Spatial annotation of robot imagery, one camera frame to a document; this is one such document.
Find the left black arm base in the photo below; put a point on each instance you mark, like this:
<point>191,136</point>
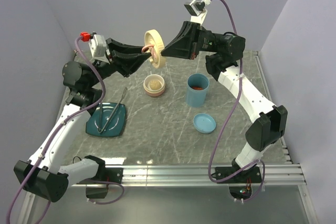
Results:
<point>98,187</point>

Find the blue round lid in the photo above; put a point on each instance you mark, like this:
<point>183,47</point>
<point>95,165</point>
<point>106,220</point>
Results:
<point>204,123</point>

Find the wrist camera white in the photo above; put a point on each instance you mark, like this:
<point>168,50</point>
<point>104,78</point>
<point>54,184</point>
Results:
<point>97,46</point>
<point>197,10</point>

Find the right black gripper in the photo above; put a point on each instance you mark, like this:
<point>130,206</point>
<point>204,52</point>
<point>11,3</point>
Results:
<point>187,43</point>

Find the pink white bowl container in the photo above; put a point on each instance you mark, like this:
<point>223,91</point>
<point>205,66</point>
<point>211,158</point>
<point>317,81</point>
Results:
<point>150,92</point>

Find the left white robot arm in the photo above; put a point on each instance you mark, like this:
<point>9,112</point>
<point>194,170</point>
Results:
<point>43,174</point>

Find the beige round lid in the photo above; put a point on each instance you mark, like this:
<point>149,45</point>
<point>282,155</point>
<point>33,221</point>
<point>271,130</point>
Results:
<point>153,44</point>

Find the blue tall cup container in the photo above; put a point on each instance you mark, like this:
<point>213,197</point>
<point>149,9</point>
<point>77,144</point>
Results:
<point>195,98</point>

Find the metal serving tongs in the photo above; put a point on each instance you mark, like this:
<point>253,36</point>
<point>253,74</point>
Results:
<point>102,129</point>

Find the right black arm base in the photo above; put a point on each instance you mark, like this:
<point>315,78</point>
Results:
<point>244,185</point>

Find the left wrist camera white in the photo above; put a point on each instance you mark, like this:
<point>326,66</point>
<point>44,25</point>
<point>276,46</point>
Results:
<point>97,46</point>

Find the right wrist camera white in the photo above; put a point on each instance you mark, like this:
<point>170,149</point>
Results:
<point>197,10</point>

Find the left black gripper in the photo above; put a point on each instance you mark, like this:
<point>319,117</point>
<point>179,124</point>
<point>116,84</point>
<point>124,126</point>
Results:
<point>125,59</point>

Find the aluminium mounting rail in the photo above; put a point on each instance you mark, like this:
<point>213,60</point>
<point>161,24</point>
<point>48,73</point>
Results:
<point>164,160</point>

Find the teal square plate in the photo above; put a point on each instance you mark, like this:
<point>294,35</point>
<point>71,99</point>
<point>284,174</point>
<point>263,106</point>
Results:
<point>100,116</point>

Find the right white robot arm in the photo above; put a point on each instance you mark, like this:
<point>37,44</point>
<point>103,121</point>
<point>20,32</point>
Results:
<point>224,63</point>

